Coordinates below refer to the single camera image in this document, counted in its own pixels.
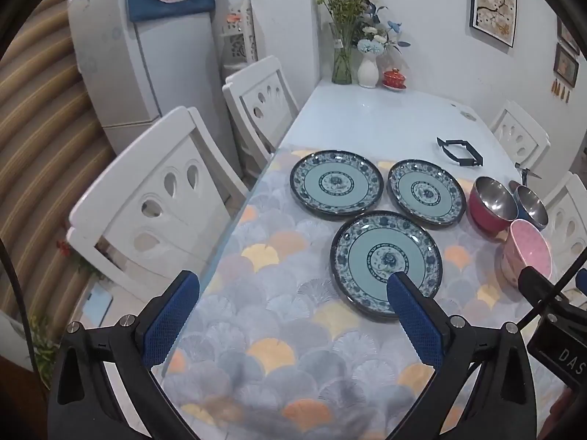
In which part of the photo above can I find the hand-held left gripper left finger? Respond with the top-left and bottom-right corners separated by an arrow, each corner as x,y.
48,269 -> 201,440

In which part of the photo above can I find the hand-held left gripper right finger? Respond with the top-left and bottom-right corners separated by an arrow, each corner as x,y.
386,271 -> 546,440

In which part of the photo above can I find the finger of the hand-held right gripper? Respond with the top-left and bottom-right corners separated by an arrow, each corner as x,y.
573,268 -> 587,306
518,266 -> 572,313

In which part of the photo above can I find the pink speckled bowl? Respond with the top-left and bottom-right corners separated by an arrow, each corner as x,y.
502,219 -> 552,287

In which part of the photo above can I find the blue patterned ceramic plate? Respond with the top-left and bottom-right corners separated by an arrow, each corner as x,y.
387,159 -> 467,230
289,150 -> 384,219
330,211 -> 444,319

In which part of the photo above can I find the blue steel bowl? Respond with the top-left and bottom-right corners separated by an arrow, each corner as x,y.
509,183 -> 550,232

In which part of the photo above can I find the red steel bowl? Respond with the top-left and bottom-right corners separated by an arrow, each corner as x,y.
468,176 -> 520,235

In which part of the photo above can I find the light blue board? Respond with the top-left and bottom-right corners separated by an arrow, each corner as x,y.
83,284 -> 113,326

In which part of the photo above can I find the white wooden chair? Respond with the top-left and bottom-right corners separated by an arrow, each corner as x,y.
541,172 -> 587,257
222,55 -> 301,179
66,106 -> 248,303
490,101 -> 551,172

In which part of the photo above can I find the fan patterned table mat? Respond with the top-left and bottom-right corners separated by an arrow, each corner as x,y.
156,147 -> 569,440

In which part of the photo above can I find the green plant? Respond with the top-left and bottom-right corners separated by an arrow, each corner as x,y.
28,316 -> 60,377

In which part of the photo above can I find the striped curtain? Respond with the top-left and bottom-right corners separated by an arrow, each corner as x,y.
0,0 -> 115,312

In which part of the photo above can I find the small framed picture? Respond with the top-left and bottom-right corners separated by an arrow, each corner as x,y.
557,16 -> 581,53
553,43 -> 579,87

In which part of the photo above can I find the white refrigerator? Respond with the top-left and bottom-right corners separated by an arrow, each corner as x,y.
68,0 -> 244,179

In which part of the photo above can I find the red lidded teacup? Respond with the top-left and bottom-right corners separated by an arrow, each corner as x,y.
382,68 -> 408,91

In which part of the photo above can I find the white vase with blue flowers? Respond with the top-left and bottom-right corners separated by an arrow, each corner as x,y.
357,2 -> 411,89

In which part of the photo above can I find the glass vase with green stems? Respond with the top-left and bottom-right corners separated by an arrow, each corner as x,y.
313,0 -> 374,85

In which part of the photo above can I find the white carved shelf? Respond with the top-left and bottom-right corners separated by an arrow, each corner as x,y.
219,0 -> 258,78

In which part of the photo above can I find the black plastic frame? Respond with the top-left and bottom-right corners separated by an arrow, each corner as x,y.
437,137 -> 484,168

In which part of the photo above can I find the floral wall poster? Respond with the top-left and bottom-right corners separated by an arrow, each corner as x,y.
470,0 -> 518,47

